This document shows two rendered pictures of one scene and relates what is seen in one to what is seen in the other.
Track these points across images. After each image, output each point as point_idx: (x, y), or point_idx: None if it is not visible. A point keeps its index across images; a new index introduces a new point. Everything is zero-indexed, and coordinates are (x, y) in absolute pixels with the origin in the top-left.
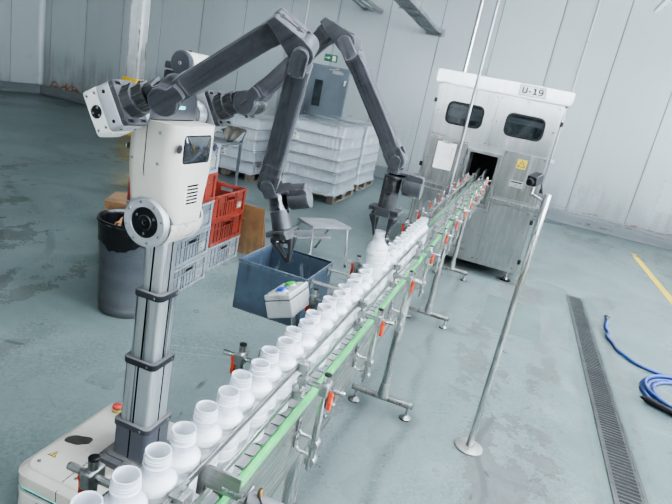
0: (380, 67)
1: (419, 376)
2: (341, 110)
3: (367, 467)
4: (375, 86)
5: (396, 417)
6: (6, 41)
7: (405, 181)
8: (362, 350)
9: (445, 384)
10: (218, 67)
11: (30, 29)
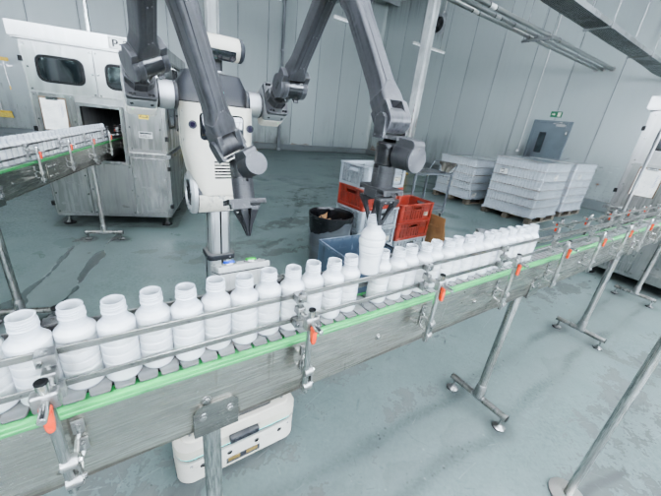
0: (604, 116)
1: (540, 389)
2: (560, 155)
3: (426, 461)
4: (369, 24)
5: (488, 422)
6: (352, 126)
7: (394, 148)
8: (333, 352)
9: (570, 407)
10: (131, 7)
11: (364, 119)
